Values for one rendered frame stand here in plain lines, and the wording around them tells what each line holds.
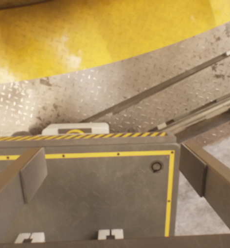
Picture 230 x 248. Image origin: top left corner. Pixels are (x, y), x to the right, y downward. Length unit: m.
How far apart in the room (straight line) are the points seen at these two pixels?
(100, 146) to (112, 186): 0.14
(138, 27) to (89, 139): 0.53
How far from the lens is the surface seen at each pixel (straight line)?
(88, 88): 0.81
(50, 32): 0.86
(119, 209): 0.63
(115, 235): 0.67
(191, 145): 0.17
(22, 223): 0.72
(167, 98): 0.85
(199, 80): 0.90
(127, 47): 0.81
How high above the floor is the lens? 0.80
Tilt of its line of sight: 75 degrees down
